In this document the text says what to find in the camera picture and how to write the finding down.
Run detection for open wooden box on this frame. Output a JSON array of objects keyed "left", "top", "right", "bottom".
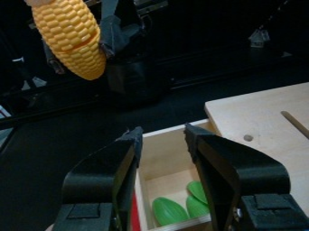
[{"left": 134, "top": 118, "right": 222, "bottom": 231}]

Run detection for red plastic piece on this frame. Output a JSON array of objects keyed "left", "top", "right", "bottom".
[{"left": 130, "top": 192, "right": 142, "bottom": 231}]

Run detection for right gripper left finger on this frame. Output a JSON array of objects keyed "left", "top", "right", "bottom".
[{"left": 51, "top": 125, "right": 145, "bottom": 231}]

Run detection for yellow toy corn cob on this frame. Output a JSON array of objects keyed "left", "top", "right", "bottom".
[{"left": 24, "top": 0, "right": 107, "bottom": 81}]

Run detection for green toy corn husk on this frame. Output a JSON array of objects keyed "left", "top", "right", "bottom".
[
  {"left": 185, "top": 194, "right": 211, "bottom": 219},
  {"left": 151, "top": 196, "right": 191, "bottom": 227},
  {"left": 186, "top": 180, "right": 210, "bottom": 206}
]

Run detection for wooden board with hole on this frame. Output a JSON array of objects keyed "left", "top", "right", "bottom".
[{"left": 203, "top": 82, "right": 309, "bottom": 218}]

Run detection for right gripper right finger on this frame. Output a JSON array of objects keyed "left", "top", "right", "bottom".
[{"left": 182, "top": 122, "right": 309, "bottom": 231}]

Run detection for white clamp fixture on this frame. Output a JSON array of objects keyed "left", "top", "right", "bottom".
[{"left": 248, "top": 27, "right": 272, "bottom": 49}]

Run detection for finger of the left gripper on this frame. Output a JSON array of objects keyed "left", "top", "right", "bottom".
[
  {"left": 42, "top": 39, "right": 68, "bottom": 76},
  {"left": 98, "top": 0, "right": 142, "bottom": 60}
]

